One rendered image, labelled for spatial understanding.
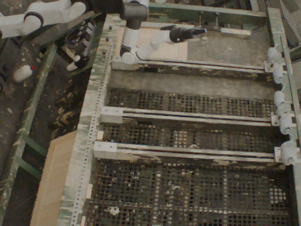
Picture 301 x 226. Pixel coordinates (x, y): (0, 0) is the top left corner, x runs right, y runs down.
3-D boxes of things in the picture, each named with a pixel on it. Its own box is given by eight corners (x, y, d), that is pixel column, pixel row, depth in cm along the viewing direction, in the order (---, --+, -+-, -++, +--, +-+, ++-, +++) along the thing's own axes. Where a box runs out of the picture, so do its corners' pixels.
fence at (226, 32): (121, 25, 327) (121, 20, 324) (249, 34, 323) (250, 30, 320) (120, 29, 324) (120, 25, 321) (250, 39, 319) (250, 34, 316)
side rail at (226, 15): (126, 12, 348) (126, 0, 340) (263, 23, 343) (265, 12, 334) (125, 16, 344) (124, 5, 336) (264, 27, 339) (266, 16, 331)
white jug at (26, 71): (14, 69, 343) (30, 58, 333) (22, 76, 348) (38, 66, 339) (11, 77, 336) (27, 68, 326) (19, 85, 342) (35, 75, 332)
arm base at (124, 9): (120, 25, 252) (124, 8, 245) (116, 14, 261) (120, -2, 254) (145, 27, 257) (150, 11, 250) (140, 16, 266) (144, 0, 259)
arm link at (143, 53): (155, 54, 260) (130, 69, 270) (159, 47, 268) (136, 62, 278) (143, 40, 257) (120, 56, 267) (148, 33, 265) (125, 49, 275)
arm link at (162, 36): (167, 37, 250) (149, 49, 257) (176, 40, 257) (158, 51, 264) (163, 28, 252) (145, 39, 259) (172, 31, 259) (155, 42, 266)
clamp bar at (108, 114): (103, 111, 271) (100, 83, 253) (295, 125, 265) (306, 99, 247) (100, 124, 264) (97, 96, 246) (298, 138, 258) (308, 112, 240)
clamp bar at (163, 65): (114, 61, 301) (112, 33, 283) (287, 75, 295) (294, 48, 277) (112, 71, 294) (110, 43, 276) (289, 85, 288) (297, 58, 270)
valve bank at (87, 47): (70, 21, 328) (94, 7, 317) (81, 33, 336) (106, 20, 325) (54, 66, 295) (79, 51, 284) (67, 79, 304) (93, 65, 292)
